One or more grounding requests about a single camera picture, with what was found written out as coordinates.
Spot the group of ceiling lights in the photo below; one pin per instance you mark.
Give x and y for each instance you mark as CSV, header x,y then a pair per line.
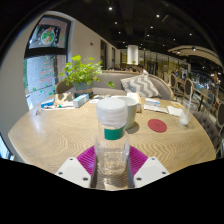
x,y
115,23

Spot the yellow card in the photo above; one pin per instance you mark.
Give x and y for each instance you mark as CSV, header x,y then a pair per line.
x,y
176,104

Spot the grey white chevron cushion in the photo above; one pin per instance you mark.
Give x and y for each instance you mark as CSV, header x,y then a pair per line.
x,y
141,86

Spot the grey tufted armchair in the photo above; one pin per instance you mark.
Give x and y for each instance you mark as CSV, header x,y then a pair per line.
x,y
208,128

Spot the white printed paper sheet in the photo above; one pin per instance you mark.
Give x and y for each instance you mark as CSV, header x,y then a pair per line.
x,y
96,99

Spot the white paper napkin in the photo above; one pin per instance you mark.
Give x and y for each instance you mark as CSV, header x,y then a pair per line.
x,y
174,111

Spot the small blue pack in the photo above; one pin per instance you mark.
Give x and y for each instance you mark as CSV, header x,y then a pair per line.
x,y
47,103

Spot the flat round red coaster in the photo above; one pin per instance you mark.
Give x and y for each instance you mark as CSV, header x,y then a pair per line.
x,y
157,125

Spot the pale green ceramic mug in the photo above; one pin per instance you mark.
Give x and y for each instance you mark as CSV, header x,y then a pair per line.
x,y
132,113

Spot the clear plastic bottle white cap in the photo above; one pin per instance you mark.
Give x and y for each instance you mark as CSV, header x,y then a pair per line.
x,y
111,153

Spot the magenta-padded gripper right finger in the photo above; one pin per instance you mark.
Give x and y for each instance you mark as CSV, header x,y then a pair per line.
x,y
150,170

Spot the small blue white box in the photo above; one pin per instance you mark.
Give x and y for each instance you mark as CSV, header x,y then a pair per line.
x,y
152,101

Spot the brown patterned pouch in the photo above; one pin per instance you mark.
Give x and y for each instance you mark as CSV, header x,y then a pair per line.
x,y
64,98

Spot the potted green leafy plant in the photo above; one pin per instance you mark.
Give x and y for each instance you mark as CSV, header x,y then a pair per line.
x,y
81,73

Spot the group of dining chairs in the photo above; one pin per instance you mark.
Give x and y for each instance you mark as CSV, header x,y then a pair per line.
x,y
188,88

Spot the person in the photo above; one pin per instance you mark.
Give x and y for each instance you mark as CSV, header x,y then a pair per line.
x,y
143,70

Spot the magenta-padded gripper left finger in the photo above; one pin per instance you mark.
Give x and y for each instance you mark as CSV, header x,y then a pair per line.
x,y
75,171

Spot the dark framed window picture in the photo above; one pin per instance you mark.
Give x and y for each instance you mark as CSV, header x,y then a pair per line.
x,y
48,35

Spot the light blue tissue box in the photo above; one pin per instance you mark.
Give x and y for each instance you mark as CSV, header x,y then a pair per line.
x,y
80,100

